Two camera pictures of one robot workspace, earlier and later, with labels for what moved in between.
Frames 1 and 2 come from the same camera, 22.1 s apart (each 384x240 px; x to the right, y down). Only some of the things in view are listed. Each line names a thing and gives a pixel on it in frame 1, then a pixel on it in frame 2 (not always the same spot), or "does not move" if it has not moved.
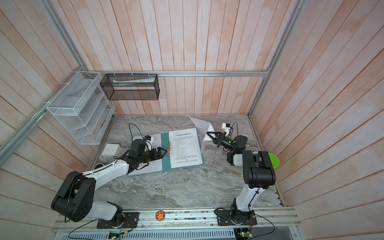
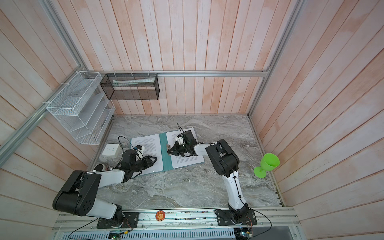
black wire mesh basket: (131, 86) does not move
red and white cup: (98, 165) does not move
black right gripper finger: (216, 140) -> (178, 152)
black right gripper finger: (218, 137) -> (174, 150)
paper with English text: (155, 165) does not move
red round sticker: (160, 215) does not move
